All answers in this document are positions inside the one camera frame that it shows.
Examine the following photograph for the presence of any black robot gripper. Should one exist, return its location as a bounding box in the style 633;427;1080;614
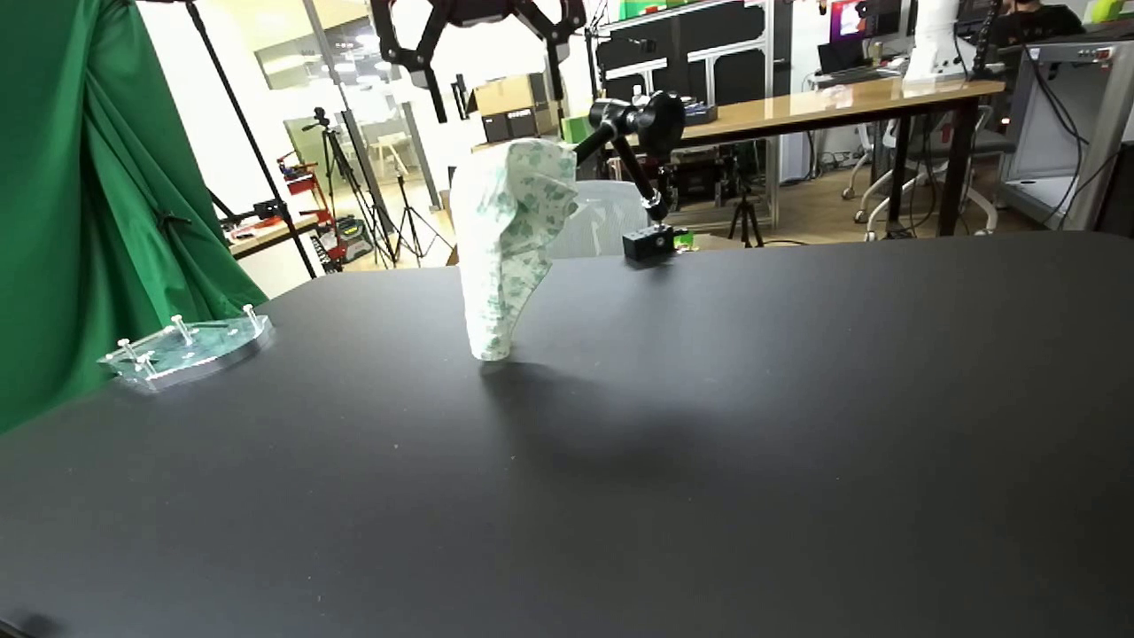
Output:
368;0;592;129

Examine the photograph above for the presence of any white cloth with green print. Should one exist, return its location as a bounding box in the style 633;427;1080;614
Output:
450;134;584;369

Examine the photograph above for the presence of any small brown cardboard box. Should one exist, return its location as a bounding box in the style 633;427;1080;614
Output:
472;66;570;119

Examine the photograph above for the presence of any thin light tripod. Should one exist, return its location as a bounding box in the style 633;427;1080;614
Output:
390;174;453;264

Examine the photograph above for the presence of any black panel cabinet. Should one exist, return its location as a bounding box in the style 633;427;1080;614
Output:
587;0;787;110

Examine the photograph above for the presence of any black backdrop stand pole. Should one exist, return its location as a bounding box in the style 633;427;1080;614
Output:
179;0;323;284

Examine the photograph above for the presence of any short black tripod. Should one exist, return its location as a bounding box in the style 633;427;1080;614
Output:
724;191;770;251

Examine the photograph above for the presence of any long wooden work table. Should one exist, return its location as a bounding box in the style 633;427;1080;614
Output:
678;73;1010;242

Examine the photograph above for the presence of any computer monitor with pink screen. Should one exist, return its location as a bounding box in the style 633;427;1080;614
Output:
814;0;913;82

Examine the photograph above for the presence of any clear acrylic plate with standoffs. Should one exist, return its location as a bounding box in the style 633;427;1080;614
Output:
99;300;275;397

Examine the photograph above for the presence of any green backdrop curtain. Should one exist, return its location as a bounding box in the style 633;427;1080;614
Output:
0;0;270;437

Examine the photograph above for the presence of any grey equipment cart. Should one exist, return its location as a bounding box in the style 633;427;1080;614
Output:
1004;32;1134;236

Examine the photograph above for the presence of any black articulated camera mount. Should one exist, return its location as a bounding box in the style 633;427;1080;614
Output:
574;89;692;268

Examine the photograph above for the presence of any tall black camera tripod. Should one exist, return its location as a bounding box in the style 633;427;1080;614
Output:
310;104;403;268

